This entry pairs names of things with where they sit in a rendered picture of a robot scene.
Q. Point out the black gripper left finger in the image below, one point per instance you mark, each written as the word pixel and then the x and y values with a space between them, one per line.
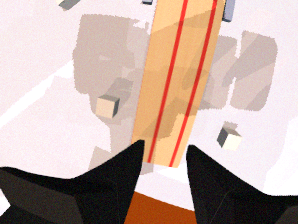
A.
pixel 100 196

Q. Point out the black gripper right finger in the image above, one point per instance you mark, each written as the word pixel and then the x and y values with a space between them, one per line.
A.
pixel 219 197

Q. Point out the tan strip with red stripes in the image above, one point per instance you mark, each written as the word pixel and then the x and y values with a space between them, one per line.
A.
pixel 181 49

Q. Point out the small white cube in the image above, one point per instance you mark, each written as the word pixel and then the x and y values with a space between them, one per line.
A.
pixel 107 106
pixel 229 139
pixel 66 4

